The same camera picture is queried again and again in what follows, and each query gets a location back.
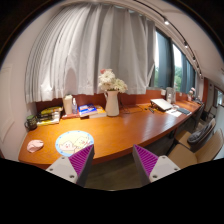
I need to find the white tissue pack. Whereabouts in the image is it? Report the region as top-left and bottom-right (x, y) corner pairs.
(63, 95), (72, 115)

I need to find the dark green mug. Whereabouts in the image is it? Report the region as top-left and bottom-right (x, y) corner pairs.
(24, 115), (37, 131)

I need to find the stack of books left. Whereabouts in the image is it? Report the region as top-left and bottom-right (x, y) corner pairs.
(37, 106), (63, 126)

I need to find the white pitcher vase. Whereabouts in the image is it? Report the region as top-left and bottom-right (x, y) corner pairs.
(105, 91), (119, 117)

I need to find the black keyboard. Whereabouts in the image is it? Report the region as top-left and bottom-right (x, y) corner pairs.
(177, 108), (191, 115)

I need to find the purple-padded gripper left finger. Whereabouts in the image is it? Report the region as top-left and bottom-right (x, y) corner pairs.
(47, 145), (94, 187)

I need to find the pink computer mouse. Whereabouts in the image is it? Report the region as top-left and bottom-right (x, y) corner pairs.
(27, 140), (44, 153)

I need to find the white curtain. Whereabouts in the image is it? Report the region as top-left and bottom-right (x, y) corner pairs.
(25, 3), (156, 103)

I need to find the silver laptop on stand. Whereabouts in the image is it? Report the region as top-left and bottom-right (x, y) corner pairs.
(151, 98), (172, 111)

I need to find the round cartoon mouse pad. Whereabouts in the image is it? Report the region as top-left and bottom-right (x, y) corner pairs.
(55, 130), (94, 156)

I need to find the clear sanitizer bottle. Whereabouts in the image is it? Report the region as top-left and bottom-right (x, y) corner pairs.
(72, 98), (77, 114)

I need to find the beige chair near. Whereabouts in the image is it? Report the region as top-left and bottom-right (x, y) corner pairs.
(168, 128), (224, 169)

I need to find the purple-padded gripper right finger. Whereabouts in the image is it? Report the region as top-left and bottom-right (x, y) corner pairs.
(132, 145), (180, 185)

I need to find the dark grey curtain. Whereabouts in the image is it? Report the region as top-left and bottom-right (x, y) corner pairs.
(154, 32), (173, 89)

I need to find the white flower bouquet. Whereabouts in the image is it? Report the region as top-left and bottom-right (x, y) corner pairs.
(98, 69), (128, 93)

